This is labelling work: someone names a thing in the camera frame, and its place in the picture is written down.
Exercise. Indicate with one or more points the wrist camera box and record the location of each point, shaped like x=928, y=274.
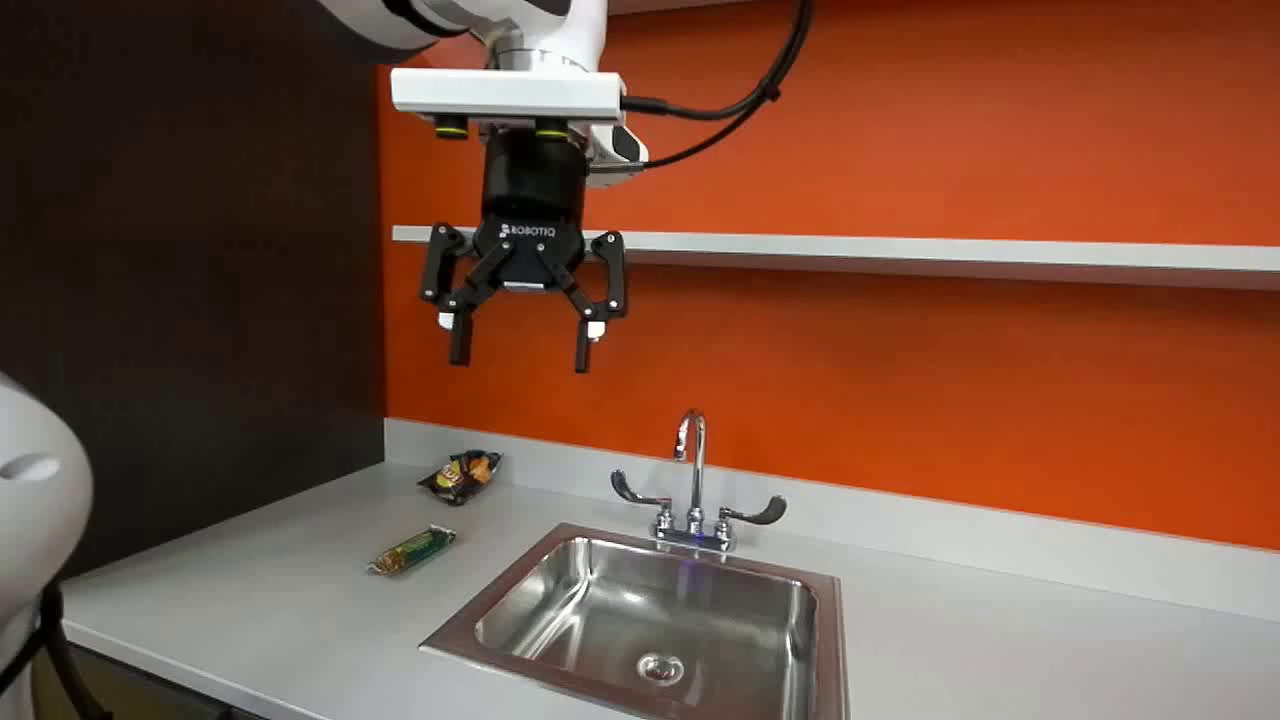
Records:
x=616, y=147

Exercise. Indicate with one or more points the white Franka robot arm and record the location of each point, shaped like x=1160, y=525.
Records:
x=534, y=20

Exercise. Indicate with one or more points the black snack bag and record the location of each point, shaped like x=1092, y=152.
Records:
x=463, y=477

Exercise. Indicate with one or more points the green granola candy bar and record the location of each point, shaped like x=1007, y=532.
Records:
x=413, y=549

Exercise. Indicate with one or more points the stainless steel sink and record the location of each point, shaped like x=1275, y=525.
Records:
x=602, y=601

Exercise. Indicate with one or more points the dark wood cabinet panel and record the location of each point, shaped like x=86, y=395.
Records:
x=202, y=266

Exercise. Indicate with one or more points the white wrist mounting plate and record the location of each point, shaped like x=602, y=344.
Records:
x=505, y=88

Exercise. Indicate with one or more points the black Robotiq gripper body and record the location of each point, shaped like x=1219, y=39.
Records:
x=534, y=202

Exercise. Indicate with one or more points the white wall shelf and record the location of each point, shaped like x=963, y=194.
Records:
x=932, y=250

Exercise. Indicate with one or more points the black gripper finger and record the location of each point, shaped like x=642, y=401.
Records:
x=602, y=280
x=451, y=274

